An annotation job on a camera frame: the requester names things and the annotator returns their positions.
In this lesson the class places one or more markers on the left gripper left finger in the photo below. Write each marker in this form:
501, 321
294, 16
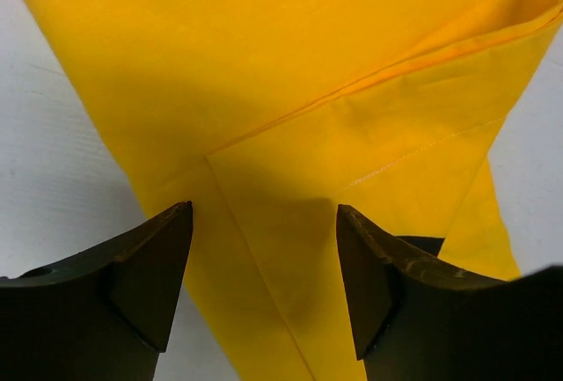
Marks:
105, 313

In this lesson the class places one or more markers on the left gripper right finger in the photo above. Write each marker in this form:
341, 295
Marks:
416, 317

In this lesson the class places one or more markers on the yellow Pikachu cloth placemat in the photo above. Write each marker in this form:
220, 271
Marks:
268, 114

